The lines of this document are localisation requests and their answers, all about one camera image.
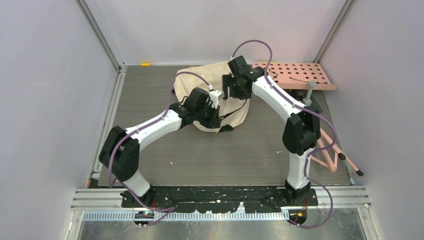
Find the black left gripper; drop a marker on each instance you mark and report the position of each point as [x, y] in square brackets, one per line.
[214, 123]

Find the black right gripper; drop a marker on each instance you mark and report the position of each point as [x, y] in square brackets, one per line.
[227, 80]

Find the cream canvas backpack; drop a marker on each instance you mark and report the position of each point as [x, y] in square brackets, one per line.
[232, 112]

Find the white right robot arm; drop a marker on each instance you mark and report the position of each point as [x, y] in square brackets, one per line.
[302, 124]

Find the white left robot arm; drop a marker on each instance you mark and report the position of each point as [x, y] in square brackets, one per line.
[120, 153]

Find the pink perforated stand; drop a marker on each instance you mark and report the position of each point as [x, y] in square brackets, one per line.
[294, 78]

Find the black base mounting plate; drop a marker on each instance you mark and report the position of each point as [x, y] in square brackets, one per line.
[220, 199]

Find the grey bracket on stand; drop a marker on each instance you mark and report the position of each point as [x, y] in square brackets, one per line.
[307, 99]

